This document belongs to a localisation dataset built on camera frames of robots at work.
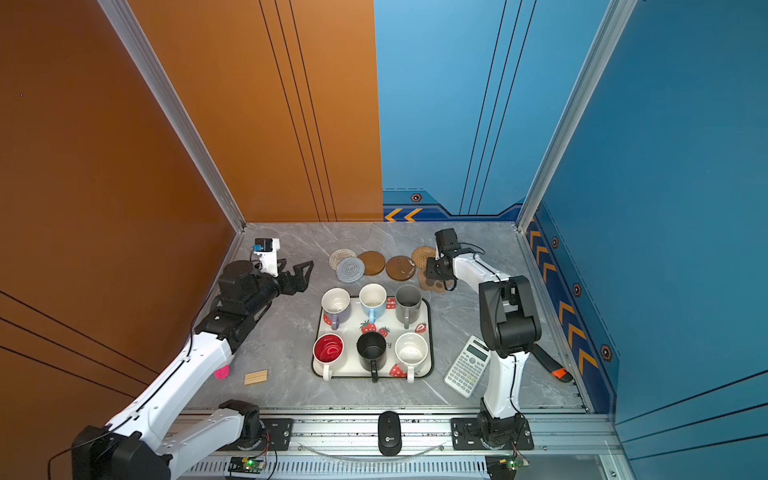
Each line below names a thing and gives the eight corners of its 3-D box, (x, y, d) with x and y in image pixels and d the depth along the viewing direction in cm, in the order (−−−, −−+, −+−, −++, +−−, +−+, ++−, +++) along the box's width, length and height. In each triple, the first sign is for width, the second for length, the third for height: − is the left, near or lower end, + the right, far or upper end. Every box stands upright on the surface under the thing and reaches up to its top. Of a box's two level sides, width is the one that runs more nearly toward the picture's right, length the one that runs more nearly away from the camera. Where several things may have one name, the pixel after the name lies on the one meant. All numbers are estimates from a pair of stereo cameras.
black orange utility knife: (564, 387, 83) (567, 385, 81) (525, 352, 89) (528, 350, 87) (571, 378, 84) (575, 376, 83) (533, 344, 91) (535, 342, 89)
